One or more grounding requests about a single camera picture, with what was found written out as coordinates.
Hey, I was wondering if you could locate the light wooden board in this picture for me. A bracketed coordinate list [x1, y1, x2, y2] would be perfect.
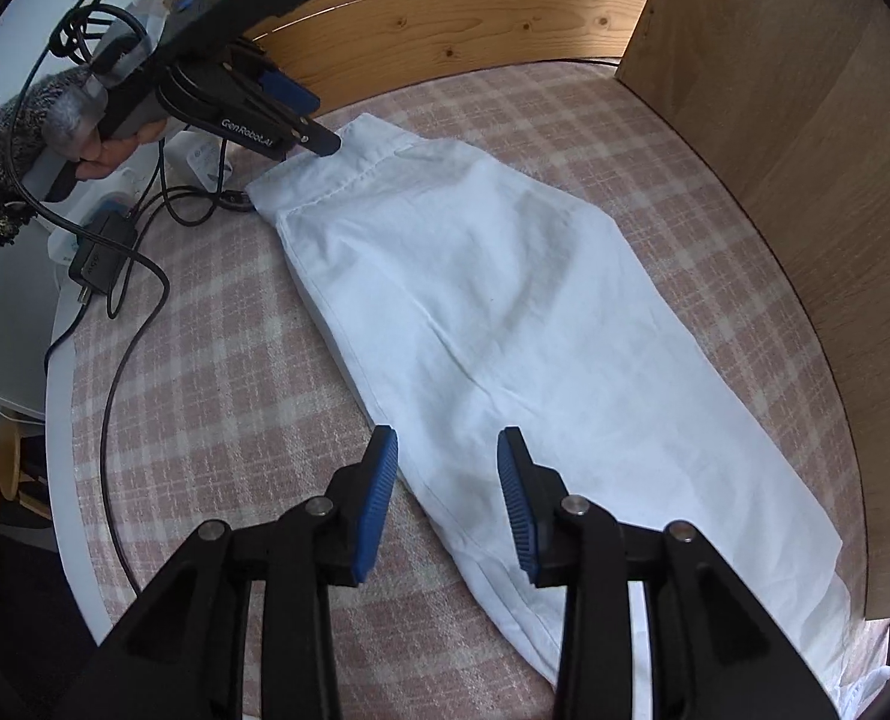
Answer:
[614, 0, 890, 620]

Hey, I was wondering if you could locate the black power adapter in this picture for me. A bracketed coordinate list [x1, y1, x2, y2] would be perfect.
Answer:
[68, 211, 141, 302]

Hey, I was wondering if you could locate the pine plank board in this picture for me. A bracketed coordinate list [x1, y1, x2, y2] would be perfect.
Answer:
[145, 0, 672, 110]

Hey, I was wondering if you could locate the white shirt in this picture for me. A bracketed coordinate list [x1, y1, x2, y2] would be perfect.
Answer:
[245, 112, 890, 720]

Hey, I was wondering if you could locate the white power strip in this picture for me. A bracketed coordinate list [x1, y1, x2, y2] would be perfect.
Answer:
[46, 127, 245, 272]

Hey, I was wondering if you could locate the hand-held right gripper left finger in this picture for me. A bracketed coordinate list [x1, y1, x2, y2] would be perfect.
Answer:
[100, 425, 401, 720]

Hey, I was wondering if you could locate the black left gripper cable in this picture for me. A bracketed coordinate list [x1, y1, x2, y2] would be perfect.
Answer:
[6, 0, 170, 242]

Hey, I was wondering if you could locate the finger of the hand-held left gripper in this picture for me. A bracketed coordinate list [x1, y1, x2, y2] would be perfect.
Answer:
[257, 68, 321, 116]
[265, 100, 343, 159]

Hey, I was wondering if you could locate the wooden stool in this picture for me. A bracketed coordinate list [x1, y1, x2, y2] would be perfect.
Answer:
[0, 415, 53, 523]

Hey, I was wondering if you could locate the person's left hand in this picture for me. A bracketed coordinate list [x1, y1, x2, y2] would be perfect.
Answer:
[79, 120, 166, 181]

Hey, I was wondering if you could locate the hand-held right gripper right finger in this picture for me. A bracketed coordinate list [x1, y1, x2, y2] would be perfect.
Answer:
[496, 427, 840, 720]

